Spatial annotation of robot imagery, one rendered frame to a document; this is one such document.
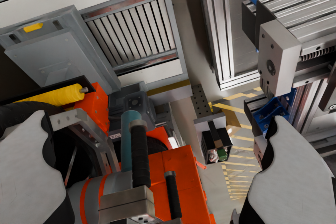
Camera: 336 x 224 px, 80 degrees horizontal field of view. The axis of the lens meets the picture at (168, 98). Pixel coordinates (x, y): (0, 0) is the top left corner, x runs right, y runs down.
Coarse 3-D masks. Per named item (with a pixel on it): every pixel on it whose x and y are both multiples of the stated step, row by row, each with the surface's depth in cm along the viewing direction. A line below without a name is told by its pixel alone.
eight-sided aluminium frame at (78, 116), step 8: (64, 112) 56; (72, 112) 60; (80, 112) 64; (56, 120) 52; (64, 120) 55; (72, 120) 59; (80, 120) 63; (88, 120) 68; (8, 128) 44; (56, 128) 51; (72, 128) 67; (80, 128) 70; (88, 128) 68; (96, 128) 72; (80, 136) 71; (88, 136) 74; (96, 136) 72; (104, 136) 77; (88, 144) 75; (96, 144) 78; (104, 144) 77; (112, 144) 81; (96, 152) 79; (104, 152) 80; (112, 152) 80; (104, 160) 81; (112, 160) 79; (104, 168) 79; (112, 168) 79
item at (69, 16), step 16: (48, 16) 86; (64, 16) 86; (80, 16) 91; (0, 32) 87; (16, 32) 86; (32, 32) 89; (48, 32) 90; (80, 32) 92; (96, 48) 100; (96, 64) 106; (112, 80) 116
